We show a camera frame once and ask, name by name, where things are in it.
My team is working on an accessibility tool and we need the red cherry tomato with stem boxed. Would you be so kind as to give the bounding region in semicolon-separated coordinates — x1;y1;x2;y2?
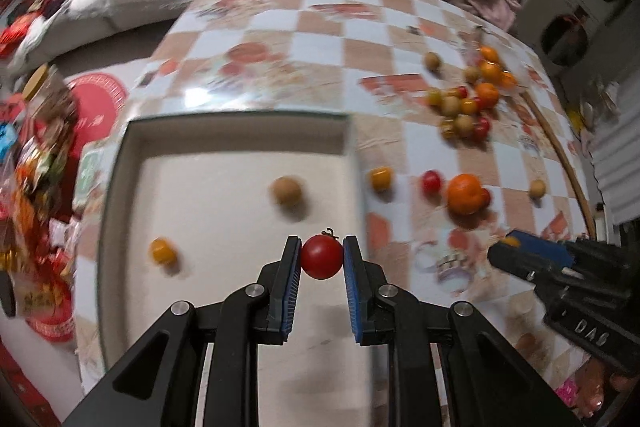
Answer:
300;228;344;280

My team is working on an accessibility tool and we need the brown longan right edge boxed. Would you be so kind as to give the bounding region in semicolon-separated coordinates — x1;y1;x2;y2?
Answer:
528;179;547;200

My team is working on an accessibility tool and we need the large orange mandarin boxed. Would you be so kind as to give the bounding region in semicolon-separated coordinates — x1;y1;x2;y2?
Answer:
446;173;489;216

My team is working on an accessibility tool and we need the red cherry tomato near orange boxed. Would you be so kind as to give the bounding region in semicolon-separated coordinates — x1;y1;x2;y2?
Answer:
421;170;442;197

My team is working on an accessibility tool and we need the yellow cherry tomato in tray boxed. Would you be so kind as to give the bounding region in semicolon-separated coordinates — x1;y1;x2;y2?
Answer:
149;237;178;265

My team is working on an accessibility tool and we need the white square tray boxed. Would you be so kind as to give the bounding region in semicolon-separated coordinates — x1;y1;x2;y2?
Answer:
98;112;373;426

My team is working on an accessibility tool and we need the yellow cherry tomato near tray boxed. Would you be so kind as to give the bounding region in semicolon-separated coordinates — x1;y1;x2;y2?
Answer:
369;166;394;193

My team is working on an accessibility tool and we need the lone brown longan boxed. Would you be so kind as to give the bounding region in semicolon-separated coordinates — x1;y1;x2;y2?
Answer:
423;52;442;72

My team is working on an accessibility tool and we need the green wet wipes pack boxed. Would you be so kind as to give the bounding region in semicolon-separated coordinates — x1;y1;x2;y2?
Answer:
72;140;106;216

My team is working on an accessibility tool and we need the red round mat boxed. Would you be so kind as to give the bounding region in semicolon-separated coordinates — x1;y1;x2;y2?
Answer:
70;72;127;150

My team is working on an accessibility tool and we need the pile of snack packets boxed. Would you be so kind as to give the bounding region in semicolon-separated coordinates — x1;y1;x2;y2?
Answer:
1;64;78;343

